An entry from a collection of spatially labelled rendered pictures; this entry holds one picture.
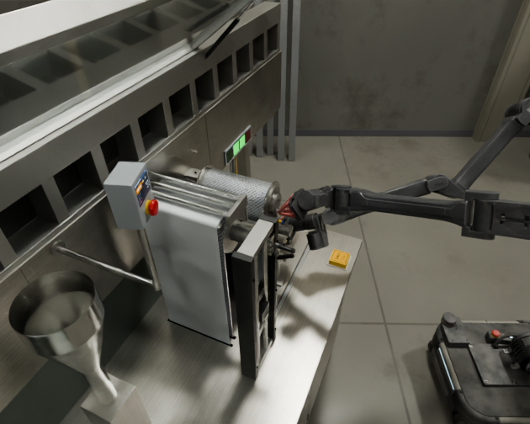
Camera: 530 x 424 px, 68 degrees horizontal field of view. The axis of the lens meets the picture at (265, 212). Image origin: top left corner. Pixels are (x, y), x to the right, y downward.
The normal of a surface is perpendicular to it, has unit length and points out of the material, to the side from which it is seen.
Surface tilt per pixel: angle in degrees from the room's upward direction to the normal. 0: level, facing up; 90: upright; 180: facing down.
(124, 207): 90
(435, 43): 90
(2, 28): 53
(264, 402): 0
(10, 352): 90
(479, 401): 0
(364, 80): 90
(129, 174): 0
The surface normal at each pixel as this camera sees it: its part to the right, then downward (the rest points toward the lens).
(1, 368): 0.92, 0.26
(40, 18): 0.72, -0.26
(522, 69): -0.02, 0.65
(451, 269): 0.00, -0.76
